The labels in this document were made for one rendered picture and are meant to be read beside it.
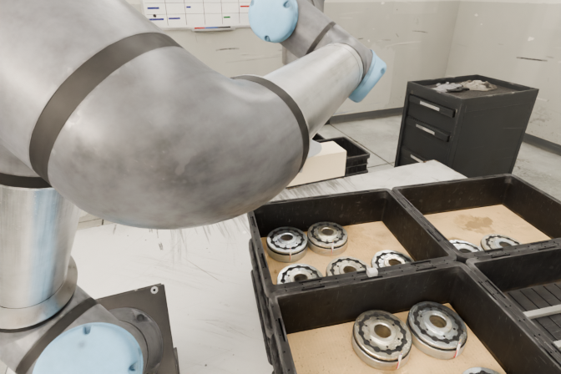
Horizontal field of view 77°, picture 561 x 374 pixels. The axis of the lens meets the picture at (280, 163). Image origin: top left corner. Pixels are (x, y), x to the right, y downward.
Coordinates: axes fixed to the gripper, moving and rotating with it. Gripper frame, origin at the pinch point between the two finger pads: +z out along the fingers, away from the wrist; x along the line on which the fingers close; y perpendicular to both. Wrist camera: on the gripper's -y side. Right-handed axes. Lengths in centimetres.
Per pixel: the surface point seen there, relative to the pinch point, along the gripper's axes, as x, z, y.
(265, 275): -14.2, 15.9, -10.9
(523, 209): -9, 23, 69
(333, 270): -11.2, 23.0, 6.1
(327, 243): -2.5, 23.0, 9.3
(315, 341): -24.0, 25.9, -4.5
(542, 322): -36, 26, 39
